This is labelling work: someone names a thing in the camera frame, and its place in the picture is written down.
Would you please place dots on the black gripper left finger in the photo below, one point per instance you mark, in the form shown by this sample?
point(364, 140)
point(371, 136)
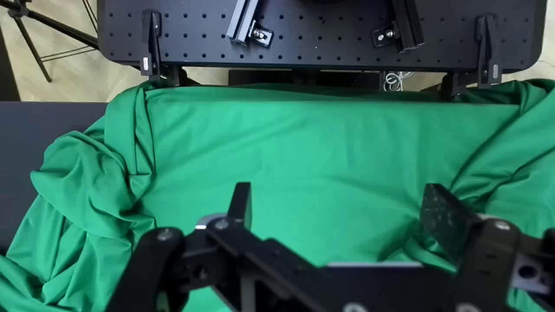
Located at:
point(173, 272)

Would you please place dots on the green cloth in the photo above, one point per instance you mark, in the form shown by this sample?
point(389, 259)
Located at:
point(323, 162)

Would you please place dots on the black extrusion bar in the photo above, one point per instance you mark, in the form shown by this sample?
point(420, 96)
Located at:
point(408, 24)

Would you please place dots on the black camera tripod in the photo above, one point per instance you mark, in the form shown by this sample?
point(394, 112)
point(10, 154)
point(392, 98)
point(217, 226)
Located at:
point(28, 36)

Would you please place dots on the black clamp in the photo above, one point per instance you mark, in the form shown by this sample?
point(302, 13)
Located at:
point(153, 41)
point(487, 46)

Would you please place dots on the black perforated mounting board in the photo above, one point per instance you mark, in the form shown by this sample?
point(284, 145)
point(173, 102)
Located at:
point(323, 41)

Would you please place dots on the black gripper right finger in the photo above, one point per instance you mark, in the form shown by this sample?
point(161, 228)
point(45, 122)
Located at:
point(448, 223)

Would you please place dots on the silver aluminium extrusion bar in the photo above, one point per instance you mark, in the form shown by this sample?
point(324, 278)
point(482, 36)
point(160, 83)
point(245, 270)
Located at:
point(243, 20)

